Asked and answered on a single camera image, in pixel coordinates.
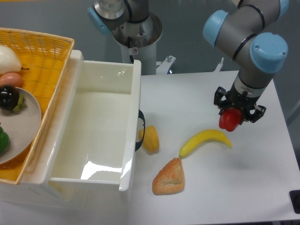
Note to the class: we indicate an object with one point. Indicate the black corner object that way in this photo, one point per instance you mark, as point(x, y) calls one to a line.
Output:
point(295, 199)

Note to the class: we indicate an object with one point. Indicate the grey plate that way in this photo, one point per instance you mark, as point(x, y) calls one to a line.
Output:
point(21, 126)

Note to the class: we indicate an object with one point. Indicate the red bell pepper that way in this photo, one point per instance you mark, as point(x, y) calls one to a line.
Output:
point(230, 119)

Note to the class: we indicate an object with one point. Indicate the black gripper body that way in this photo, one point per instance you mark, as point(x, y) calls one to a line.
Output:
point(243, 100)

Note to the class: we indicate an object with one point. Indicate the yellow banana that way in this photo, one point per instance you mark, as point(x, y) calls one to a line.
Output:
point(205, 136)

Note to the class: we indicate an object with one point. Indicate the triangular pastry bread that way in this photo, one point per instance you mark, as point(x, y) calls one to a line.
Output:
point(170, 179)

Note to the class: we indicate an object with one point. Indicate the dark purple eggplant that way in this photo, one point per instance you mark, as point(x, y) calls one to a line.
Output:
point(11, 99)

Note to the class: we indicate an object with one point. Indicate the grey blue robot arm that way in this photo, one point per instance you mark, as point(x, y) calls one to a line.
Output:
point(239, 35)

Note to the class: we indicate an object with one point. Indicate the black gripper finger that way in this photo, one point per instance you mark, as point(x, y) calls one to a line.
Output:
point(221, 99)
point(252, 115)

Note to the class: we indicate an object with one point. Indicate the white drawer cabinet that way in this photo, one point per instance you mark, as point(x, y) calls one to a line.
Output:
point(36, 185)

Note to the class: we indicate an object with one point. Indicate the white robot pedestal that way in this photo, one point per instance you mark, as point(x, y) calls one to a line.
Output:
point(138, 41)

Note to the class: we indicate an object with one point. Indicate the white pear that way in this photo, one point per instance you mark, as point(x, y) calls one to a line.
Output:
point(9, 61)

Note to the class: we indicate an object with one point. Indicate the yellow wicker basket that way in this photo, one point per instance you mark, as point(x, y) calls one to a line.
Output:
point(45, 56)

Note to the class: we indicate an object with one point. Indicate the yellow bell pepper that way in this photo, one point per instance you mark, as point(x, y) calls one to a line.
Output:
point(151, 139)

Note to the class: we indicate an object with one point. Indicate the open white drawer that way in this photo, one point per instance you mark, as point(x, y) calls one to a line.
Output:
point(98, 142)

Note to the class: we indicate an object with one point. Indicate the green bell pepper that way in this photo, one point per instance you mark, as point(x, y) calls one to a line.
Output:
point(4, 140)

